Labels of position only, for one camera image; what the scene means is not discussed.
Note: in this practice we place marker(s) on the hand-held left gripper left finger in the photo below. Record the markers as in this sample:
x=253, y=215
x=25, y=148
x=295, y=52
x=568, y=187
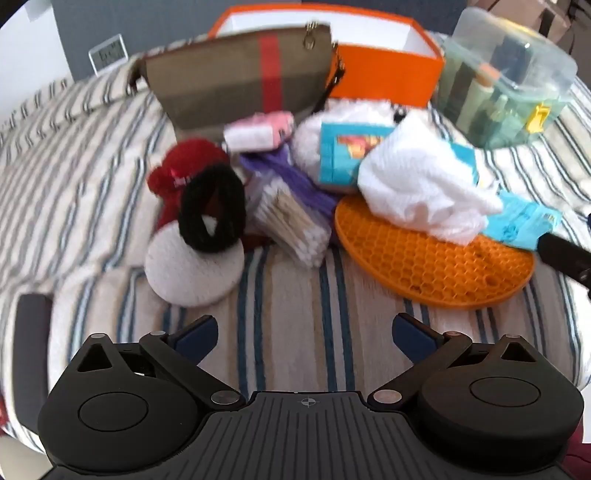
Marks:
x=198, y=339

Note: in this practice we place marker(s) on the orange cardboard box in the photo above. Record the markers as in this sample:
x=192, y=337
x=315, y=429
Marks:
x=383, y=74

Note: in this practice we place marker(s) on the purple cloth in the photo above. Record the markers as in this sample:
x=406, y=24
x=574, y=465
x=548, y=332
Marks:
x=314, y=194

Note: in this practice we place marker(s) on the white digital thermometer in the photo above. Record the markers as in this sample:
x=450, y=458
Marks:
x=107, y=54

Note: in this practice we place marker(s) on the olive bag with red stripe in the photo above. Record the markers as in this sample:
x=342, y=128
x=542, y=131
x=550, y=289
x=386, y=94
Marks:
x=212, y=87

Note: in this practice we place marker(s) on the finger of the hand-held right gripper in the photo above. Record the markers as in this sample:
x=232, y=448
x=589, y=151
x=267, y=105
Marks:
x=563, y=254

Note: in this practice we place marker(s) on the pink tissue pack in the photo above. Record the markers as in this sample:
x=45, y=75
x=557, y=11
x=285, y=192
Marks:
x=254, y=134

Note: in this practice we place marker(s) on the brown paper bag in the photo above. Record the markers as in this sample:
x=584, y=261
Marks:
x=554, y=23

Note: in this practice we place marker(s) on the teal packet with picture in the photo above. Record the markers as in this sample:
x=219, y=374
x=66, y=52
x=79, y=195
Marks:
x=337, y=157

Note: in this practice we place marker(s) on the white round pad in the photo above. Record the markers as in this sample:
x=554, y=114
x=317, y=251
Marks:
x=194, y=277

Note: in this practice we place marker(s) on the striped bed sheet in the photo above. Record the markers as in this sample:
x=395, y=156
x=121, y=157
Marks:
x=295, y=295

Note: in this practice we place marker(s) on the clear plastic storage container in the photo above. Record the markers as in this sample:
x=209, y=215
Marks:
x=508, y=83

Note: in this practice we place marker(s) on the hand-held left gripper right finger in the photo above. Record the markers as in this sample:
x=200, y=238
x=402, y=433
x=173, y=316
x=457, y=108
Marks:
x=415, y=341

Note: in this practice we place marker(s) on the orange silicone honeycomb mat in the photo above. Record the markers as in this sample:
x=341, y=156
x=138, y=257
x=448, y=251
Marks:
x=415, y=272

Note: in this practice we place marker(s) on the red plush toy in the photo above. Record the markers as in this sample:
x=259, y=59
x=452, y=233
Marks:
x=184, y=161

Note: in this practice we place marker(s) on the black fuzzy scrunchie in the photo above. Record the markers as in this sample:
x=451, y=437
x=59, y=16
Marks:
x=191, y=221

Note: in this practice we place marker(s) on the light grey felt panel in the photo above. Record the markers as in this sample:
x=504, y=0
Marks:
x=138, y=23

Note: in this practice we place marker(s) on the dark blue felt panel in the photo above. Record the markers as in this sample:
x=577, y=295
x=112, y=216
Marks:
x=369, y=5

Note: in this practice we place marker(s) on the light blue tissue packet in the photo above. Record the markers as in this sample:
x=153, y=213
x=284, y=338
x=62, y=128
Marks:
x=517, y=221

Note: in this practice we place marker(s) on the dark rounded bar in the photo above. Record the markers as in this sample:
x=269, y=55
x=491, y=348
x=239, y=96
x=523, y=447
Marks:
x=32, y=341

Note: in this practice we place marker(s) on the white plush toy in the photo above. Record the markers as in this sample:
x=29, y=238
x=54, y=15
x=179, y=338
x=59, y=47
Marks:
x=307, y=143

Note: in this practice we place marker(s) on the white towel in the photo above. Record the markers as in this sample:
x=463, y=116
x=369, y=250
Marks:
x=415, y=184

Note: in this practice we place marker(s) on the pack of cotton swabs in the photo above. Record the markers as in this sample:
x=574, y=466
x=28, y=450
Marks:
x=286, y=221

